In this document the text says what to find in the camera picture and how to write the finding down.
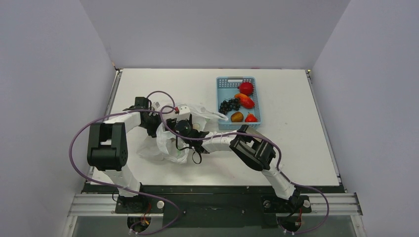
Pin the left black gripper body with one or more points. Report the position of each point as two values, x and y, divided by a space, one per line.
151 126

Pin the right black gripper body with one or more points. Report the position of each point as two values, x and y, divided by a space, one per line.
183 127

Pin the white plastic bag lemon print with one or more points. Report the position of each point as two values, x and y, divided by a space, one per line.
167 146

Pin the black fake grape bunch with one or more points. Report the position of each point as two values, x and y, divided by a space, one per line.
229 105

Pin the small red fake pear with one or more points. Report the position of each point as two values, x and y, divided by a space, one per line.
251 118

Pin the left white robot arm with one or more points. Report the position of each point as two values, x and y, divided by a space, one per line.
107 150

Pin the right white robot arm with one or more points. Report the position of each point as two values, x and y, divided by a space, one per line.
251 147

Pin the red yellow fake mango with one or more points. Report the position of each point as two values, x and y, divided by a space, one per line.
245 101

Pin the red fake pomegranate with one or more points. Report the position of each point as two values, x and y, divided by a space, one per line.
246 88

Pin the light blue perforated basket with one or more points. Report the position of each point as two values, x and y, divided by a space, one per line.
226 88

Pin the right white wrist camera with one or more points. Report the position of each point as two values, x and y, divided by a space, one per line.
183 113

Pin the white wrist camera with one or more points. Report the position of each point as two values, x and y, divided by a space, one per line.
183 113
156 106

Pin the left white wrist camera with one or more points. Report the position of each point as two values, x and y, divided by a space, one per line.
156 106

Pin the metal table edge rail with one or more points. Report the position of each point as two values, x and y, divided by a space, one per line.
113 92

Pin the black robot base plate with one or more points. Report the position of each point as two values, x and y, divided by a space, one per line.
216 206

